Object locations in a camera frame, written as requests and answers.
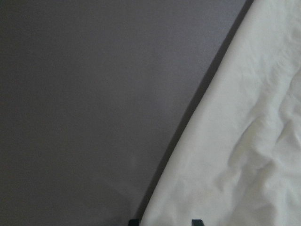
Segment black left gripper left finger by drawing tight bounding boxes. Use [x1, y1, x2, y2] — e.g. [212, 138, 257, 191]
[128, 219, 140, 226]

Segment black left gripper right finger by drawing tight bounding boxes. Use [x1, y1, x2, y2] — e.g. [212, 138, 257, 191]
[191, 219, 205, 226]

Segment cream long-sleeve graphic shirt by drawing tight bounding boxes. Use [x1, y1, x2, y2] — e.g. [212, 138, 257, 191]
[141, 0, 301, 226]

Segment brown paper table cover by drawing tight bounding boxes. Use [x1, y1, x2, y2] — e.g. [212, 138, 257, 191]
[0, 0, 252, 226]

